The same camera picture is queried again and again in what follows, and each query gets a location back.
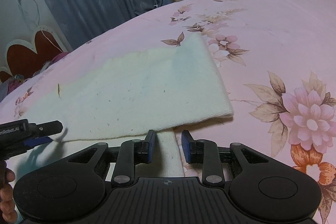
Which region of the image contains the person's left hand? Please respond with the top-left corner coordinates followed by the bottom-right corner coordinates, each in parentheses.
top-left (1, 161), bottom-right (18, 223)

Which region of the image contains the white knitted cloth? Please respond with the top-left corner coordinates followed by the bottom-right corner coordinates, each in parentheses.
top-left (13, 34), bottom-right (234, 177)

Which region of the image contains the pink floral bed sheet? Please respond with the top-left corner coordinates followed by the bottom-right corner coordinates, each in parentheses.
top-left (1, 0), bottom-right (335, 223)

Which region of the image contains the pile of colourful clothes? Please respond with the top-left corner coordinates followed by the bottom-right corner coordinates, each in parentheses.
top-left (0, 52), bottom-right (68, 101)

